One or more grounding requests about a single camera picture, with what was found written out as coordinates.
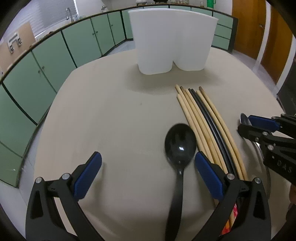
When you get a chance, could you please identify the metal spoon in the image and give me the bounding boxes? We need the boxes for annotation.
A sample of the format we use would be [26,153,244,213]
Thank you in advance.
[240,113,271,199]

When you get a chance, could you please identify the red-patterned wooden chopstick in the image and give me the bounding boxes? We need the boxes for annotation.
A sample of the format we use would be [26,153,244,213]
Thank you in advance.
[179,86,239,223]

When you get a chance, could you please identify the red-handled wooden chopstick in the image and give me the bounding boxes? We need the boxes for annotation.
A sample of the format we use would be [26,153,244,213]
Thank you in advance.
[176,93,232,235]

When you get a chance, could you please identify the black chopstick gold band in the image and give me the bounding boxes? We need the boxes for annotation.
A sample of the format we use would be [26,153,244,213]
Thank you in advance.
[188,88,239,178]

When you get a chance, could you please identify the black plastic spoon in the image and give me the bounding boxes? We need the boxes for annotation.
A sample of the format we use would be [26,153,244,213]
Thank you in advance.
[165,123,197,240]

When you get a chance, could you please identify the light wooden chopstick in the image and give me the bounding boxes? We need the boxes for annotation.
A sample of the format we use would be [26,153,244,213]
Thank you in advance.
[174,84,228,173]

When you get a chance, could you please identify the green lower kitchen cabinets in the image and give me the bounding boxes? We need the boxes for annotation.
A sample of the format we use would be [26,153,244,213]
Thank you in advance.
[0,4,239,188]

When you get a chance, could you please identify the black oven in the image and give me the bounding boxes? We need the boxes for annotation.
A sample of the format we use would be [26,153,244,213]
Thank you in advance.
[277,63,296,115]

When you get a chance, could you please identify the brown wooden door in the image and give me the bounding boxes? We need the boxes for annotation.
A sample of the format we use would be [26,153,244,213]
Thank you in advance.
[261,6,292,83]
[232,0,266,59]

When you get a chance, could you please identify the white utensil holder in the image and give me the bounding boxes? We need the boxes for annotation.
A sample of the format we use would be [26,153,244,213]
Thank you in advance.
[128,8,218,75]

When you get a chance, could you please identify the green thermos bottle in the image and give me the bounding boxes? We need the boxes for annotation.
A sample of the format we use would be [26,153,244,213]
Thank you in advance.
[207,0,216,9]

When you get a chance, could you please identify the cardboard panel with brackets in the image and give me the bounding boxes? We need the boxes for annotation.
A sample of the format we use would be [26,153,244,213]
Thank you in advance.
[1,22,36,73]

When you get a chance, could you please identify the chrome sink faucet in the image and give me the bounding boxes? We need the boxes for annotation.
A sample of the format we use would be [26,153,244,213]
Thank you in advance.
[66,8,73,22]

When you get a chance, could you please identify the window blind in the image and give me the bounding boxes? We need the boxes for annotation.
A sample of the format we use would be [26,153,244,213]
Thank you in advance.
[34,0,78,26]

